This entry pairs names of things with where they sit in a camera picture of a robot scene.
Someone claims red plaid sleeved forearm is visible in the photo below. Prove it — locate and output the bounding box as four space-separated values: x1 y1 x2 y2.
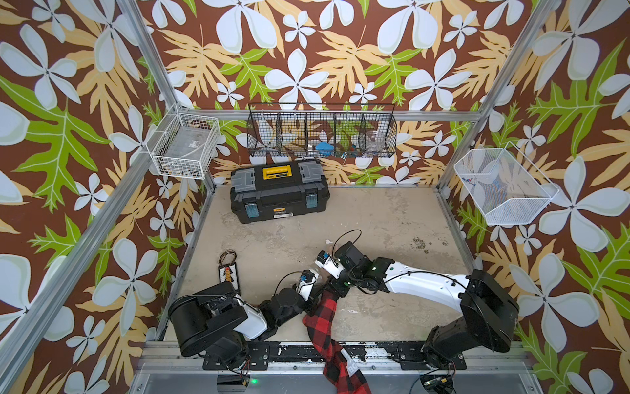
303 291 372 394

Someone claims beaded keychain tag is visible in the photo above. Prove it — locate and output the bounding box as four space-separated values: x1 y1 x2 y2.
218 250 241 294

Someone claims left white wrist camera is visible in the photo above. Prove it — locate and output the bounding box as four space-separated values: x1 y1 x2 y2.
296 269 319 301

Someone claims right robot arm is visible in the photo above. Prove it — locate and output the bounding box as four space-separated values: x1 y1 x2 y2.
316 241 519 369

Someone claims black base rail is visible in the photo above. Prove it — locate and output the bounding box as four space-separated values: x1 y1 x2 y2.
203 341 467 372

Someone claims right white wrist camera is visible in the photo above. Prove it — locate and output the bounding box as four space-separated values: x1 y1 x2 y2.
315 251 345 279

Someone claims black toolbox yellow label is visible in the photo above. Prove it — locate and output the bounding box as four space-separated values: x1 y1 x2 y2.
230 159 331 224

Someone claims black wire basket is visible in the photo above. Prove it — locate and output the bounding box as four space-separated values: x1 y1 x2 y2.
244 103 398 159

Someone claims white mesh basket right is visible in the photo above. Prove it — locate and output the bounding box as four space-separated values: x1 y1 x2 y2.
454 143 560 226

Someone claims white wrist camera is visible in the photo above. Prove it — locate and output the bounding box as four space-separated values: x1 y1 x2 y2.
296 269 319 301
315 251 345 279

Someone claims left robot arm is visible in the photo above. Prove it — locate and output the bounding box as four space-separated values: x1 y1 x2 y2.
168 280 323 357

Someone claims white wire basket left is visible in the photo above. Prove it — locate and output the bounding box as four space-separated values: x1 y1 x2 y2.
147 105 221 180

